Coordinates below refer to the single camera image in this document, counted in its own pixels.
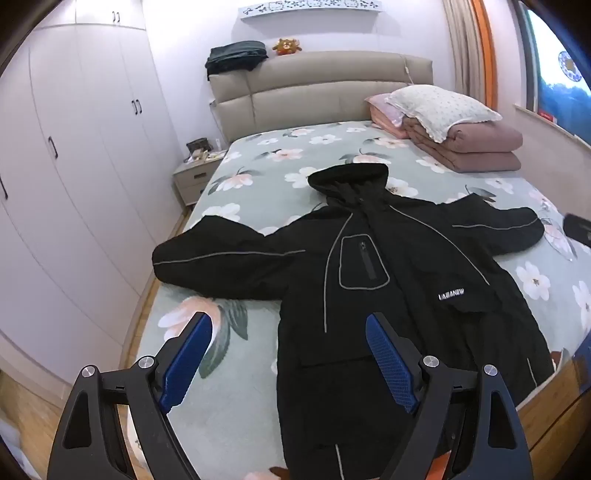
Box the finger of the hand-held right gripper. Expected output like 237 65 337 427
564 213 591 248

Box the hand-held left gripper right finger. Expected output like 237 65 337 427
365 312 530 480

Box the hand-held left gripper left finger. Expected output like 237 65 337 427
46 311 214 480

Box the black hooded jacket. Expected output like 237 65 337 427
152 162 556 480

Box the folded mauve quilt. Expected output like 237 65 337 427
403 116 524 174

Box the window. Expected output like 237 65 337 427
515 0 591 149

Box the round window sticker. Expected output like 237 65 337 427
557 50 582 83

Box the white nightstand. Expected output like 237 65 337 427
173 148 230 207

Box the white dotted pillow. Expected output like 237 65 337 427
385 85 503 144

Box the bed with floral sheet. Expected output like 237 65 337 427
134 120 591 480

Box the beige curtain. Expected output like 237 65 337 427
442 0 498 114

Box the pink pillow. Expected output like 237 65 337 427
365 93 409 139

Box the white wardrobe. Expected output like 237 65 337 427
0 0 186 372

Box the beige padded headboard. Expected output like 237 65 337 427
209 50 435 145

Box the dark folded cloth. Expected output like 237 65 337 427
205 41 269 82

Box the orange plush toy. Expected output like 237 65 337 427
271 38 304 57

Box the white wall shelf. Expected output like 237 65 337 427
238 0 380 21

